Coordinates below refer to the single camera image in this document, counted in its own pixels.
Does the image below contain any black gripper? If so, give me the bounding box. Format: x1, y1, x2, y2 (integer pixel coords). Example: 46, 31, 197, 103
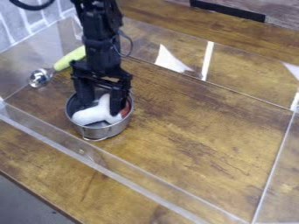
70, 60, 133, 116

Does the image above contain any white red-capped toy mushroom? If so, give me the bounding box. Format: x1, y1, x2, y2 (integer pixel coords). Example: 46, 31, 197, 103
71, 94, 131, 125

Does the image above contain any small silver pot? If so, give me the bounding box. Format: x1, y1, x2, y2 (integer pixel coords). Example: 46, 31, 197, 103
66, 93, 134, 141

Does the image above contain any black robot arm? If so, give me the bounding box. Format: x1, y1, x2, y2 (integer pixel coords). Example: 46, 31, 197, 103
70, 0, 133, 116

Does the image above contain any clear acrylic barrier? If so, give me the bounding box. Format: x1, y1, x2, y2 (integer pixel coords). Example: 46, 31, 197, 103
0, 17, 299, 224

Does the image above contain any black bar at table edge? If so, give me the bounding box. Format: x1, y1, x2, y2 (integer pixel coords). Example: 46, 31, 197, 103
190, 0, 268, 23

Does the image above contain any green-handled metal scoop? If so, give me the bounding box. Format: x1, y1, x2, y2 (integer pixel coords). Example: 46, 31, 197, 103
30, 45, 86, 88

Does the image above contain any black cable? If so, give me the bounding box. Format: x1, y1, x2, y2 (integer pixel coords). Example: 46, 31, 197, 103
9, 0, 135, 59

